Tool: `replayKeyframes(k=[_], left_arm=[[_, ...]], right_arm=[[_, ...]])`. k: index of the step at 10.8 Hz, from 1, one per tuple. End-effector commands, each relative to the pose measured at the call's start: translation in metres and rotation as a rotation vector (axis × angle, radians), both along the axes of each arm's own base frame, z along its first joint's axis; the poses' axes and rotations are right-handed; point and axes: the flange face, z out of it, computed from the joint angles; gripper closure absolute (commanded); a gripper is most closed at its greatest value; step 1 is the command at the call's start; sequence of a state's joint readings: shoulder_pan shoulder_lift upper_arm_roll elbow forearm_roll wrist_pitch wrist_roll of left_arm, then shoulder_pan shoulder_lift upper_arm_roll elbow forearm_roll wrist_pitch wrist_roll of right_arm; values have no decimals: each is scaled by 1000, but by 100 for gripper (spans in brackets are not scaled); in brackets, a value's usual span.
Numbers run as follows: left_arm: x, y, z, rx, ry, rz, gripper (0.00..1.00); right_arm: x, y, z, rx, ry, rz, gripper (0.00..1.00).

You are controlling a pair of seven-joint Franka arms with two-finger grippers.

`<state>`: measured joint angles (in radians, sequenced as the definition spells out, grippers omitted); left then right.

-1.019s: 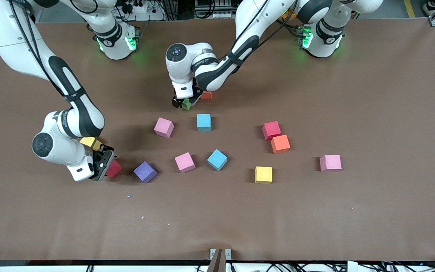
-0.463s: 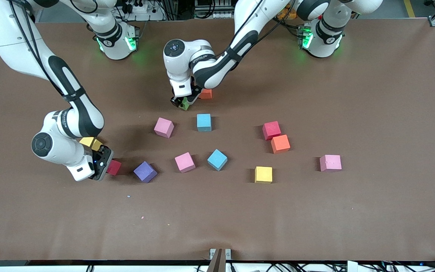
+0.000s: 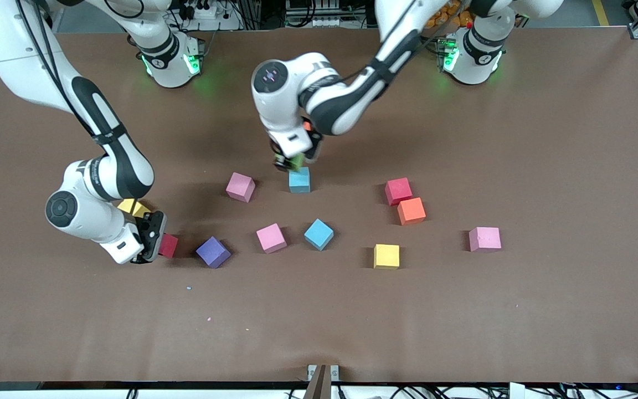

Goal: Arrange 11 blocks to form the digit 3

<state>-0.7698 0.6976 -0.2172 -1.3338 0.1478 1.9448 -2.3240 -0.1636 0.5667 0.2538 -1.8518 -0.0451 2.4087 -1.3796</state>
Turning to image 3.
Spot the long white socket strip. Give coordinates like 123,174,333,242
297,16,347,28

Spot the blue foam cube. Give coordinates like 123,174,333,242
289,168,311,194
303,218,335,252

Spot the red foam cube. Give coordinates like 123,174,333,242
158,233,179,259
384,177,413,207

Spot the white power strip with plugs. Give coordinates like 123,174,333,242
183,2,225,21

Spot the metal bracket with wooden post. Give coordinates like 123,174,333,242
307,364,340,399

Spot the pink foam cube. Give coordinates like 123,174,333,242
225,172,256,203
469,227,502,253
256,223,287,254

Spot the yellow foam cube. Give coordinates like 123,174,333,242
117,198,152,219
373,244,400,270

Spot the brown paper table cover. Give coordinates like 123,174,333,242
0,27,638,384

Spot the purple foam cube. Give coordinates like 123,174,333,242
195,236,232,269

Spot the orange snack bag pile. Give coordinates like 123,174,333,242
429,0,474,29

